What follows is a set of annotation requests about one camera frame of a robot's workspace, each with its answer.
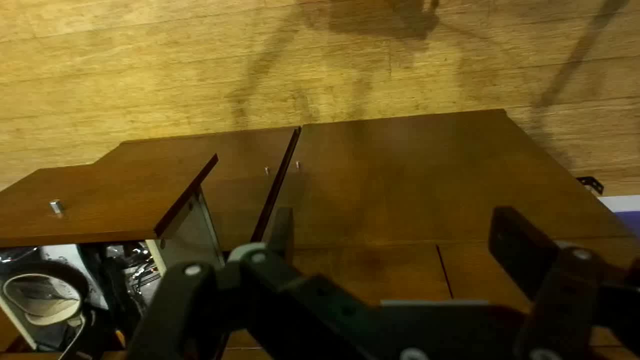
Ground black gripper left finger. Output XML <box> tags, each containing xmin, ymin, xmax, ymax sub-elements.
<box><xmin>127</xmin><ymin>261</ymin><xmax>232</xmax><ymax>360</ymax></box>

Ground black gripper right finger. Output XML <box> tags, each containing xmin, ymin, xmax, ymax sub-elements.
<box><xmin>489</xmin><ymin>205</ymin><xmax>640</xmax><ymax>360</ymax></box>

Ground wooden drawer holding clutter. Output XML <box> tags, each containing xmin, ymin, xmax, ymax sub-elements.
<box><xmin>0</xmin><ymin>154</ymin><xmax>226</xmax><ymax>360</ymax></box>

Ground black tangled clutter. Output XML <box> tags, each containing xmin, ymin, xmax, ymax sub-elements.
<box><xmin>79</xmin><ymin>242</ymin><xmax>164</xmax><ymax>336</ymax></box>

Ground small black object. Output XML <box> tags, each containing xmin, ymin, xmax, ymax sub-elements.
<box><xmin>576</xmin><ymin>174</ymin><xmax>606</xmax><ymax>199</ymax></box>

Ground wooden cabinet door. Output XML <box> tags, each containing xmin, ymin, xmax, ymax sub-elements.
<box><xmin>99</xmin><ymin>127</ymin><xmax>301</xmax><ymax>253</ymax></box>
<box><xmin>263</xmin><ymin>109</ymin><xmax>637</xmax><ymax>253</ymax></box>

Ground brown wooden shelf cabinet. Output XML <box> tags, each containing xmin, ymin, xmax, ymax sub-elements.
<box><xmin>0</xmin><ymin>109</ymin><xmax>640</xmax><ymax>360</ymax></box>

